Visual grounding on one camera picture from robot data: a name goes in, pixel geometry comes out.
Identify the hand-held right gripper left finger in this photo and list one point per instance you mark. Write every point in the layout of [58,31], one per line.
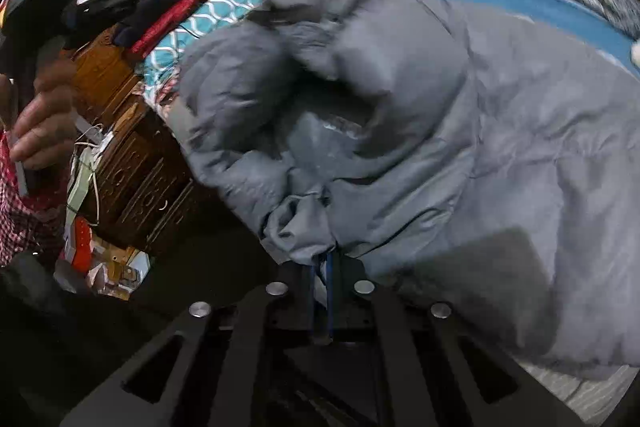
[313,302]

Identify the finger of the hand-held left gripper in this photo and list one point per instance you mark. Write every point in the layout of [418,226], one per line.
[102,7]

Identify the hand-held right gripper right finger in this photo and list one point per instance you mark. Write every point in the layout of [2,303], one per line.
[328,302]

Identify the grey puffer jacket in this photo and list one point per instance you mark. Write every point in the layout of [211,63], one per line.
[450,132]

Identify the person's left hand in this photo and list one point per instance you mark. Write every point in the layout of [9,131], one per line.
[45,122]

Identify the red folded cloth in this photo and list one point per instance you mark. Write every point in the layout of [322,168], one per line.
[175,19]

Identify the teal wave-pattern pillow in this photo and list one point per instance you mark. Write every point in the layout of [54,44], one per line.
[225,7]

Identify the white floral pillow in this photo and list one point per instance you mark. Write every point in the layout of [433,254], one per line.
[160,97]

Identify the carved wooden headboard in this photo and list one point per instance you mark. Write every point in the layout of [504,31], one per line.
[130,167]

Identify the pale green paper bag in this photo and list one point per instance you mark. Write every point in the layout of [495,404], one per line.
[80,187]

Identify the red box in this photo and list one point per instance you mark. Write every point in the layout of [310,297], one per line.
[80,242]

